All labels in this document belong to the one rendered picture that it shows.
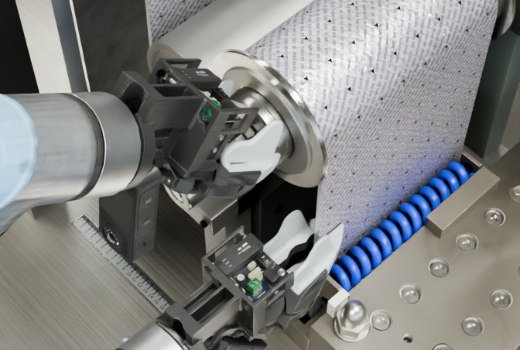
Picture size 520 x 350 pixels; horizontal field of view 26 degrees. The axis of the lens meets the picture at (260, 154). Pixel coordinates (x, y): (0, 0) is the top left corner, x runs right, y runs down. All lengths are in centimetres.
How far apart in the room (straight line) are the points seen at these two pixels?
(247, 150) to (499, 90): 49
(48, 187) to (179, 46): 39
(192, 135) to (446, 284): 43
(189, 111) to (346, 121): 20
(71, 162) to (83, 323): 59
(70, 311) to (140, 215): 47
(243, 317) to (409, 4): 33
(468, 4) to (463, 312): 32
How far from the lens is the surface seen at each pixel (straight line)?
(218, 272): 103
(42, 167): 72
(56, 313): 133
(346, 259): 118
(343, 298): 114
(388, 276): 119
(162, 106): 80
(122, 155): 78
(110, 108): 78
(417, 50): 103
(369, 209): 118
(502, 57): 130
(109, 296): 133
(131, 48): 139
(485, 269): 121
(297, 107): 95
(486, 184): 124
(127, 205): 86
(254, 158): 93
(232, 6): 113
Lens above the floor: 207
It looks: 55 degrees down
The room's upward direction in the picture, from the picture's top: straight up
